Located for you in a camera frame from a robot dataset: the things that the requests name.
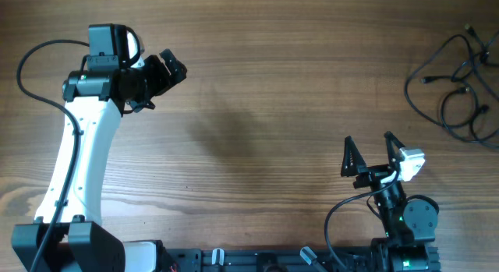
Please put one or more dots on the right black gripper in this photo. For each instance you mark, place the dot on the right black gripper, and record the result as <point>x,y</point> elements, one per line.
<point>371,174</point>

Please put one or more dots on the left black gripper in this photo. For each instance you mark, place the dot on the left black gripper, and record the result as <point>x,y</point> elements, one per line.
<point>153,64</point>

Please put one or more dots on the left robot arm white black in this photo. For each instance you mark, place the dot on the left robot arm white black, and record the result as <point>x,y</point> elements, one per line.
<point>66,234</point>

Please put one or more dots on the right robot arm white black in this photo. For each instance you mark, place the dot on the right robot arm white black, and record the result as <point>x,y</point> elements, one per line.
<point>409,222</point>

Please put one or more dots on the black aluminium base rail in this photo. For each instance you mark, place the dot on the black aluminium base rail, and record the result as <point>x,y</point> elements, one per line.
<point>360,258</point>

